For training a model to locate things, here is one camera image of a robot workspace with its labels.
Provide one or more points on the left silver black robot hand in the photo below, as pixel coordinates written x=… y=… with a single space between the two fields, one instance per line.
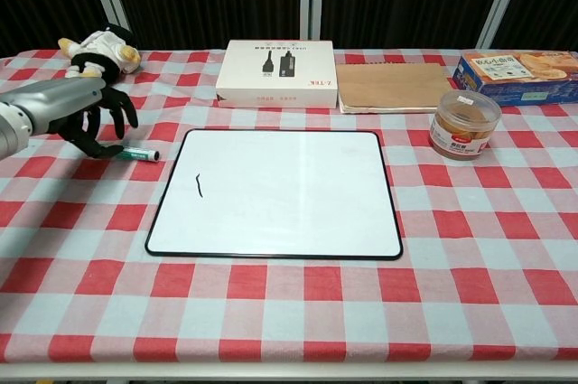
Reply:
x=63 y=99

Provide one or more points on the green capped marker pen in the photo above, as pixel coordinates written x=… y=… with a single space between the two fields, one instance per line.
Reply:
x=141 y=154

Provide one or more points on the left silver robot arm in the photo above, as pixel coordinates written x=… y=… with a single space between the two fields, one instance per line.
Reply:
x=11 y=131

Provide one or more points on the white drawing board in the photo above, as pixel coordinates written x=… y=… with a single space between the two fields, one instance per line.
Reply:
x=280 y=194

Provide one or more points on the black white plush doll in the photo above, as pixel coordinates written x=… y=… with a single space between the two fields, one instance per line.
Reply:
x=101 y=52

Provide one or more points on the red white checked tablecloth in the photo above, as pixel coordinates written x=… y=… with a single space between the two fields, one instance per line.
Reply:
x=289 y=302

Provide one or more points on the brown spiral notebook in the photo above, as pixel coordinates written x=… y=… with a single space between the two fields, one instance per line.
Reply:
x=388 y=86

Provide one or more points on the clear plastic snack jar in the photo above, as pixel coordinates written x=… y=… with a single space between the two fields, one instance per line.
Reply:
x=465 y=124

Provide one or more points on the blue orange cookie box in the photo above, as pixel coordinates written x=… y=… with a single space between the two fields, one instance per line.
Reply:
x=519 y=77

